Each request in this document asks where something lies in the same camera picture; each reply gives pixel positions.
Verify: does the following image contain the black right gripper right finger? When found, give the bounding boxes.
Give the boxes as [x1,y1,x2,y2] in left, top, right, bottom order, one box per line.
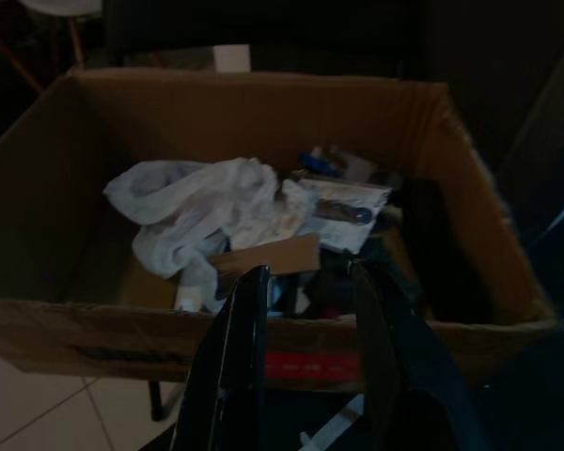
[350,256,485,451]

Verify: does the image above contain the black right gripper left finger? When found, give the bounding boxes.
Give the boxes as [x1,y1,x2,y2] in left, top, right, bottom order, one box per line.
[173,265,270,451]

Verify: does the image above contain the black metal stand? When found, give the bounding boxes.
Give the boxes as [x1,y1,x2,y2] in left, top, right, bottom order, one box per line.
[148,379,165,423]

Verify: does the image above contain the brown cardboard piece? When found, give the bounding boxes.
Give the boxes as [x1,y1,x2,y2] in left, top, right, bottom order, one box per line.
[209,233,321,288]

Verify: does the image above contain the blue capped bottle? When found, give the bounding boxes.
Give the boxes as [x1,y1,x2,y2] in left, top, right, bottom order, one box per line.
[300,146,344,179]

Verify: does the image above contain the brown cardboard box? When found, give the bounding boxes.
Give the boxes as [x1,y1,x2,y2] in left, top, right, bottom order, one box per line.
[0,68,558,394]

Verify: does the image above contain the small white box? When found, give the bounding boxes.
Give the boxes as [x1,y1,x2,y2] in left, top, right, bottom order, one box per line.
[212,44,251,74]

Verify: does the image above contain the white chair with wooden legs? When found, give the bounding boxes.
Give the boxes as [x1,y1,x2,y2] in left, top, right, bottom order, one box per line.
[0,0,88,90]

